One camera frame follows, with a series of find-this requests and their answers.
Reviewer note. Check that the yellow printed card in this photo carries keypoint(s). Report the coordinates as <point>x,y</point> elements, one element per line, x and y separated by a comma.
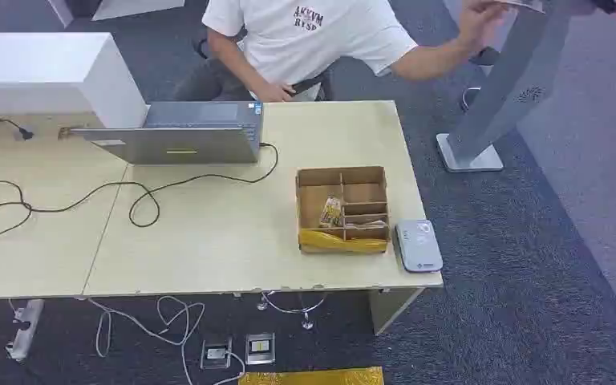
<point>331,212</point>

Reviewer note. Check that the wooden compartment box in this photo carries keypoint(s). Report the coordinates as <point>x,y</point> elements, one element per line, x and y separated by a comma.
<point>343,210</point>

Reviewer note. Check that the yellow tape strip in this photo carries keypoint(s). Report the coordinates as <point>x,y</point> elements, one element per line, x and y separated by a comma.
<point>340,244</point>

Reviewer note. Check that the pale card stack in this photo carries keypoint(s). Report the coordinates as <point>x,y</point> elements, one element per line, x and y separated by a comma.
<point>365,223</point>

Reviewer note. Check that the grey card reader device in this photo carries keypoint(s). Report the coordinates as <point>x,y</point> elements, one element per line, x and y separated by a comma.
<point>418,245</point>

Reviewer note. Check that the grey laptop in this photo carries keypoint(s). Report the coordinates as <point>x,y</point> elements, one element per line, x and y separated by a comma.
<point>191,135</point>

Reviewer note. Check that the pale desk leg panel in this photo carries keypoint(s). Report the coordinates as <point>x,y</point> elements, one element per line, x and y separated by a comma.
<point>390,311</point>

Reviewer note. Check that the person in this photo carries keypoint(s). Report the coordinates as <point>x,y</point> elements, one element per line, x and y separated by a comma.
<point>308,42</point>

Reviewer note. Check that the silver floor socket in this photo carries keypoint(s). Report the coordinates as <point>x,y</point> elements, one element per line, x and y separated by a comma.
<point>259,348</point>
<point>216,354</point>

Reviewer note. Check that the grey metal stand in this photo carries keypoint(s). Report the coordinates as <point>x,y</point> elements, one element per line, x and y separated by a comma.
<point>499,90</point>

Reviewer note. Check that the white cabinet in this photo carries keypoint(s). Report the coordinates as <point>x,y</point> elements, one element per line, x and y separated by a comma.
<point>111,8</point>

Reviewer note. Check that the white desk partition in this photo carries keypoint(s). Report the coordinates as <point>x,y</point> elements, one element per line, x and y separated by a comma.
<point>47,74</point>

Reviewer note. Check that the white power strip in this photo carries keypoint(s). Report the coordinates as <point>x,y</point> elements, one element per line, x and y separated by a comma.
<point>25,329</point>

